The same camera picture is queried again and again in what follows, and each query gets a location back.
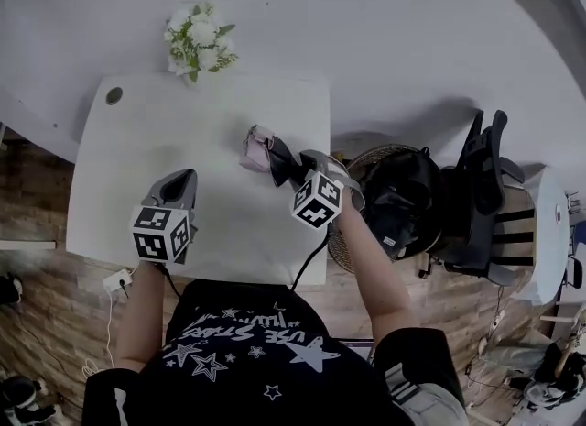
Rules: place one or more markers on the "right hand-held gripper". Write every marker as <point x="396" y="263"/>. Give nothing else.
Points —
<point x="316" y="202"/>

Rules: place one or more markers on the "person's right forearm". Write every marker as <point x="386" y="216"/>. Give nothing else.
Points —
<point x="373" y="268"/>

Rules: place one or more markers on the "black and white shoe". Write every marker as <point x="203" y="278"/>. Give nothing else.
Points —
<point x="10" y="289"/>
<point x="23" y="399"/>

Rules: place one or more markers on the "black office chair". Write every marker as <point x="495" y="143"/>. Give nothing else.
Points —
<point x="480" y="195"/>

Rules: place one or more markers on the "black backpack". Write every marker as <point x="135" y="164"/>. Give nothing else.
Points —
<point x="403" y="199"/>

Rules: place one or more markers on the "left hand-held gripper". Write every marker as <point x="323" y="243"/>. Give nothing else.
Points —
<point x="158" y="234"/>

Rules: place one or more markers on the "white power socket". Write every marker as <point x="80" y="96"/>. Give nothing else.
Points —
<point x="118" y="280"/>

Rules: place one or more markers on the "round white side table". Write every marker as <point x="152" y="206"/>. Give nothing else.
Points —
<point x="547" y="241"/>

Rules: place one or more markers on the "person's left forearm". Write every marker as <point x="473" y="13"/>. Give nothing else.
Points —
<point x="139" y="314"/>

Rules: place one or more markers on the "dark bag on floor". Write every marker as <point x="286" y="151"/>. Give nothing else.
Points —
<point x="556" y="376"/>

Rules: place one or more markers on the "brown wicker chair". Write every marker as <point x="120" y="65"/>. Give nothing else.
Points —
<point x="345" y="241"/>

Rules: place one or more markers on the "black star print shirt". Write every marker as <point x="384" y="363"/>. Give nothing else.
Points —
<point x="256" y="360"/>

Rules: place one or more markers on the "white flower bouquet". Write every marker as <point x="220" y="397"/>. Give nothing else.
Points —
<point x="199" y="39"/>

